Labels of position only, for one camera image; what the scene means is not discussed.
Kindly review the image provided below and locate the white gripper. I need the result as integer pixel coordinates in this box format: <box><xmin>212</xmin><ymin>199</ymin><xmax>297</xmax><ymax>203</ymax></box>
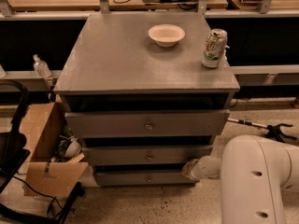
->
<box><xmin>181</xmin><ymin>156</ymin><xmax>221</xmax><ymax>181</ymax></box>

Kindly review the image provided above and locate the grey bottom drawer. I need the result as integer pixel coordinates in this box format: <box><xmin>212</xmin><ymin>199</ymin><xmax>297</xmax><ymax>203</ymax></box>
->
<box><xmin>93</xmin><ymin>170</ymin><xmax>193</xmax><ymax>187</ymax></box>

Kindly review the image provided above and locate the grey drawer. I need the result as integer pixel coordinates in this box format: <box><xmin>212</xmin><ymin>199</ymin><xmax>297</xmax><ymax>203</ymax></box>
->
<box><xmin>93</xmin><ymin>170</ymin><xmax>193</xmax><ymax>187</ymax></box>
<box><xmin>65</xmin><ymin>110</ymin><xmax>229</xmax><ymax>138</ymax></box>
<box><xmin>83</xmin><ymin>145</ymin><xmax>211</xmax><ymax>166</ymax></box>

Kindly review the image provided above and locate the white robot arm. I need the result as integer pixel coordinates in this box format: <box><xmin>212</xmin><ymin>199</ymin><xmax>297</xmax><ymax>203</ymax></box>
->
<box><xmin>182</xmin><ymin>135</ymin><xmax>299</xmax><ymax>224</ymax></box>

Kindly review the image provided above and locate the grey middle drawer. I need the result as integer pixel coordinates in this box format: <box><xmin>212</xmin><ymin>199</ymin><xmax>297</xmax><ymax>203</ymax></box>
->
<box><xmin>83</xmin><ymin>145</ymin><xmax>211</xmax><ymax>166</ymax></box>

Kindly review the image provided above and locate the grey top drawer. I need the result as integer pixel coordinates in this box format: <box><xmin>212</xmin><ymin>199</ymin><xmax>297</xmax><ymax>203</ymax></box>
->
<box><xmin>65</xmin><ymin>110</ymin><xmax>229</xmax><ymax>138</ymax></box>

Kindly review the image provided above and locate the grey drawer cabinet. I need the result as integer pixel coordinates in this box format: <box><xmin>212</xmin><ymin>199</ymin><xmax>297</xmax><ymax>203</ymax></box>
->
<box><xmin>54</xmin><ymin>12</ymin><xmax>239</xmax><ymax>173</ymax></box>

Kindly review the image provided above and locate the black metal stand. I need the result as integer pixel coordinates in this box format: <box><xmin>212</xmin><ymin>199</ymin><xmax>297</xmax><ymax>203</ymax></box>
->
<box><xmin>228</xmin><ymin>119</ymin><xmax>296</xmax><ymax>143</ymax></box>

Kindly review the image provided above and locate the white cup in box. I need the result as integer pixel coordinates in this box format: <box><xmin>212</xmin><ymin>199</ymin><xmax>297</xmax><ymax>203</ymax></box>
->
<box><xmin>64</xmin><ymin>136</ymin><xmax>81</xmax><ymax>158</ymax></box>

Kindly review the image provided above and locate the green white soda can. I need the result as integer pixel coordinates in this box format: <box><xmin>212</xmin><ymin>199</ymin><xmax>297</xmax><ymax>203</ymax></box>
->
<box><xmin>202</xmin><ymin>29</ymin><xmax>228</xmax><ymax>69</ymax></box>

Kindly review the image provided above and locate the brown cardboard box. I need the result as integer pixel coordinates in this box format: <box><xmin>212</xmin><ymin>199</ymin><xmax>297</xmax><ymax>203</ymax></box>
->
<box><xmin>21</xmin><ymin>103</ymin><xmax>88</xmax><ymax>197</ymax></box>

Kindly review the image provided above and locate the clear plastic bottle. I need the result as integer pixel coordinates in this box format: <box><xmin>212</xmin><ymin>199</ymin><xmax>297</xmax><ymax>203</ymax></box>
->
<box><xmin>33</xmin><ymin>54</ymin><xmax>51</xmax><ymax>78</ymax></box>

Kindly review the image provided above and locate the black floor cable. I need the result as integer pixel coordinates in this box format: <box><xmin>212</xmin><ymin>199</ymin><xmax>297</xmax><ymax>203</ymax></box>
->
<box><xmin>12</xmin><ymin>175</ymin><xmax>78</xmax><ymax>219</ymax></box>

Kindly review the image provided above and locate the black cart frame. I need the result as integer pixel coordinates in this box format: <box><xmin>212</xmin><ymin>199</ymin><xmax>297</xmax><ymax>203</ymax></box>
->
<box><xmin>0</xmin><ymin>80</ymin><xmax>30</xmax><ymax>193</ymax></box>

